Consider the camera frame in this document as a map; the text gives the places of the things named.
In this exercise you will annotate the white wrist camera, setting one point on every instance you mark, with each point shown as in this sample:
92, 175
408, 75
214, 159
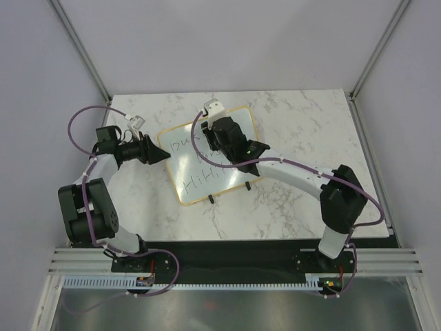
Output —
134, 122
214, 110

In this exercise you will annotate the aluminium rail frame front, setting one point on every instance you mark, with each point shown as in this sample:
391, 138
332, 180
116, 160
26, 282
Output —
376, 262

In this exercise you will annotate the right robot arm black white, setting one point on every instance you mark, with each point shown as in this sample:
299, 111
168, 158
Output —
338, 191

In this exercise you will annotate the white slotted cable duct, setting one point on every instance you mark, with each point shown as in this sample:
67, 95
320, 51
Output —
135, 283

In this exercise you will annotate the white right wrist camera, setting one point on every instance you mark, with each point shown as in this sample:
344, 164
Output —
214, 110

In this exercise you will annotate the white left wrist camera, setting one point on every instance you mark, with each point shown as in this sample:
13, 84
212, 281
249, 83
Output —
134, 122

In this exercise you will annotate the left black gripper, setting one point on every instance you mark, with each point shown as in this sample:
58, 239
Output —
147, 149

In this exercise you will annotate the right aluminium corner post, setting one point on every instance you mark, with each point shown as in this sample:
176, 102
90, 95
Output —
379, 48

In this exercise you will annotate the left aluminium corner post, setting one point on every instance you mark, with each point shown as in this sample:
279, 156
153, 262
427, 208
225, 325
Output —
79, 47

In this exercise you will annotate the aluminium corner post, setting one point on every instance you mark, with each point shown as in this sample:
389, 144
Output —
79, 47
379, 48

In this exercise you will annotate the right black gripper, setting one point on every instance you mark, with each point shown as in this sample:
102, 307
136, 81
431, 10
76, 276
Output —
209, 134

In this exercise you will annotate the white whiteboard with wooden frame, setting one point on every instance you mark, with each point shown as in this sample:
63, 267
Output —
193, 178

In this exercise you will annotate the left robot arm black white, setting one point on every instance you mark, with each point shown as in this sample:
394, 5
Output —
89, 215

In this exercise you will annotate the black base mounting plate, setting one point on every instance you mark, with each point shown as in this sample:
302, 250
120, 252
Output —
248, 276

